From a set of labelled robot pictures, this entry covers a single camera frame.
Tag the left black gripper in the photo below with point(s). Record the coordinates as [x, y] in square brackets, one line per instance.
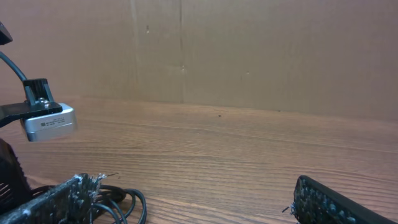
[15, 190]

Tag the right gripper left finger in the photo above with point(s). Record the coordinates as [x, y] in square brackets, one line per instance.
[69, 202]

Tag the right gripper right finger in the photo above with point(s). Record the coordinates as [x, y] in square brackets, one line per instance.
[317, 203]

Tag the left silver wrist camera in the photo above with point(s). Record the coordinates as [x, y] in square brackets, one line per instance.
[50, 126]

